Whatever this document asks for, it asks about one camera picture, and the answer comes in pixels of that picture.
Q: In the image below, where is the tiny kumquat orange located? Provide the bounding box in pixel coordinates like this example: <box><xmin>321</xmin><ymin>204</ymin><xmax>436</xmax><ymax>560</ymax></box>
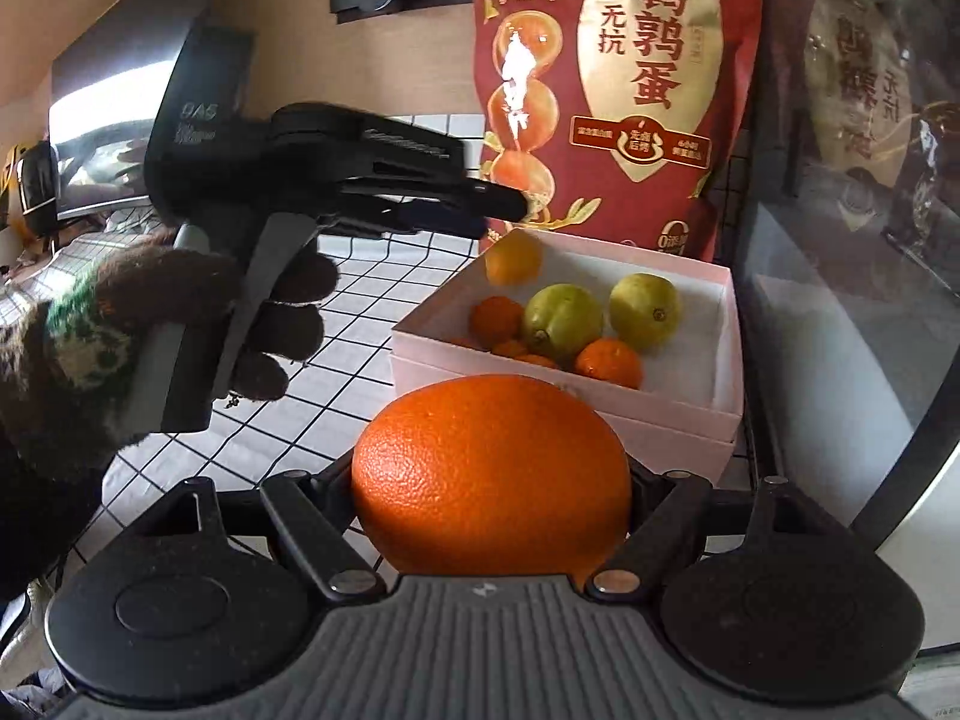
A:
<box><xmin>482</xmin><ymin>229</ymin><xmax>544</xmax><ymax>288</ymax></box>

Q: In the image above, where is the large green guava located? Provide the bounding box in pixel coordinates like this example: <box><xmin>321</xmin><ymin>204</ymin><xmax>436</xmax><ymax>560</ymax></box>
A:
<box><xmin>523</xmin><ymin>283</ymin><xmax>605</xmax><ymax>364</ymax></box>

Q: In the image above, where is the brown gloved left hand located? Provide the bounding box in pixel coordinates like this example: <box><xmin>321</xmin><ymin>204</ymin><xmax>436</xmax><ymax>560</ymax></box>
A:
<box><xmin>2</xmin><ymin>234</ymin><xmax>338</xmax><ymax>486</ymax></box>

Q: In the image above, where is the mandarin inside box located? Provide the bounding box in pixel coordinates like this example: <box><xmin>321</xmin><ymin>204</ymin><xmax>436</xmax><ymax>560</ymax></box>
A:
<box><xmin>574</xmin><ymin>338</ymin><xmax>644</xmax><ymax>390</ymax></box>

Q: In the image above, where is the red snack bag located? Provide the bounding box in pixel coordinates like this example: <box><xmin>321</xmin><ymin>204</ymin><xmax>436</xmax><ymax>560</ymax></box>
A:
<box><xmin>473</xmin><ymin>0</ymin><xmax>763</xmax><ymax>260</ymax></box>

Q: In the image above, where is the dark monitor screen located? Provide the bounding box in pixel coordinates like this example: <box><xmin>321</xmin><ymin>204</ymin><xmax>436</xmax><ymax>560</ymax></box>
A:
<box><xmin>47</xmin><ymin>0</ymin><xmax>210</xmax><ymax>218</ymax></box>

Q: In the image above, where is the small mandarin behind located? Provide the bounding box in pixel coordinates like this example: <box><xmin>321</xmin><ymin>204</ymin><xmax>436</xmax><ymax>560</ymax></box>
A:
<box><xmin>491</xmin><ymin>338</ymin><xmax>529</xmax><ymax>359</ymax></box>

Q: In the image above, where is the mandarin beside box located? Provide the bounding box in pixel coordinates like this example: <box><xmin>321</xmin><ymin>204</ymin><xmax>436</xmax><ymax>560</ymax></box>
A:
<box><xmin>514</xmin><ymin>355</ymin><xmax>562</xmax><ymax>369</ymax></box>

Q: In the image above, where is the white black-grid tablecloth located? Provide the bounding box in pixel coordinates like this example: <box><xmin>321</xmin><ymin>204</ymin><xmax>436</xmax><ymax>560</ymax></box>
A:
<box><xmin>0</xmin><ymin>112</ymin><xmax>760</xmax><ymax>602</ymax></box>

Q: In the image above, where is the large orange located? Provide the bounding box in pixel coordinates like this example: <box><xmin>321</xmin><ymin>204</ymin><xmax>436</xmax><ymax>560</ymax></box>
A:
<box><xmin>352</xmin><ymin>374</ymin><xmax>631</xmax><ymax>582</ymax></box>

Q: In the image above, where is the pink gift box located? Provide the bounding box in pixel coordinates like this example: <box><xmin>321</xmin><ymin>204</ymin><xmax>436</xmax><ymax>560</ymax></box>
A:
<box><xmin>391</xmin><ymin>231</ymin><xmax>743</xmax><ymax>483</ymax></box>

